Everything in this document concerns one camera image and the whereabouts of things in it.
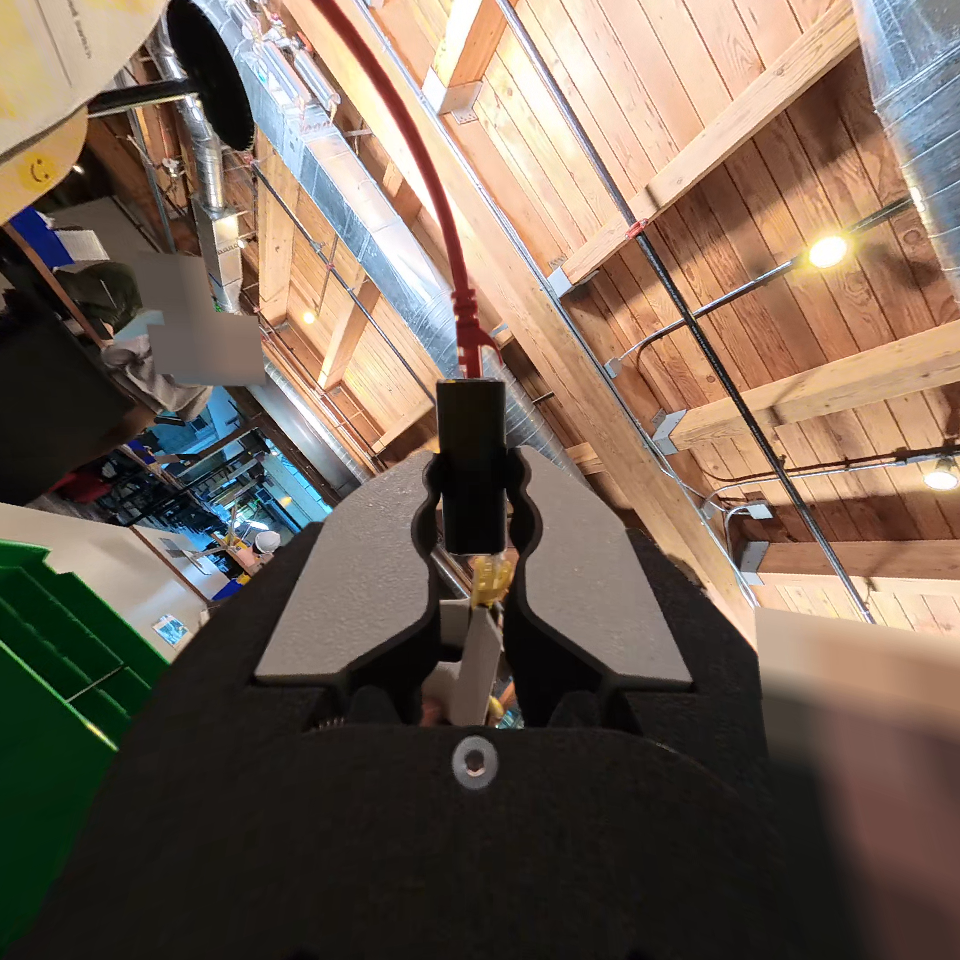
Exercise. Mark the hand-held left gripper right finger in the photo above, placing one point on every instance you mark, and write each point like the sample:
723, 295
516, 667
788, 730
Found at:
592, 592

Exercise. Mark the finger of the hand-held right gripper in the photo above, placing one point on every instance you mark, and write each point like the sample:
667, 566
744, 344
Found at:
476, 660

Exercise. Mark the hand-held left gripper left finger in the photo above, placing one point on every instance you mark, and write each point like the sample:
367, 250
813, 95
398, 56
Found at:
352, 585

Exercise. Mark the black ethernet port box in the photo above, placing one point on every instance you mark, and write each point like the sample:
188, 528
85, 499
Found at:
471, 465

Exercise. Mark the green plastic bin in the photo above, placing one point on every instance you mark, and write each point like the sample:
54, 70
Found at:
52, 675

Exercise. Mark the black ceiling pipe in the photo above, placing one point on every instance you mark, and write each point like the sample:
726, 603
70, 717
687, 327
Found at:
720, 360

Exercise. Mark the blue storage bin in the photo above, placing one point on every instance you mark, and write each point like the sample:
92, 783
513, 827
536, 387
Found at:
34, 232

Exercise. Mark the yellow smiley sticker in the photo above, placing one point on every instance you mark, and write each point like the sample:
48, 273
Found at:
37, 171

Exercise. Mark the instruction sheet on board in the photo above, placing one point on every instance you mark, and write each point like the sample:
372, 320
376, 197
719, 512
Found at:
37, 165

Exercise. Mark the printed instruction poster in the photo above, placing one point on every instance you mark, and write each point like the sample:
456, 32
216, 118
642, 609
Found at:
45, 60

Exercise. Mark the silver ventilation duct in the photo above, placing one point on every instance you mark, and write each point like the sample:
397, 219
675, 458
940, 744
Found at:
915, 97
360, 217

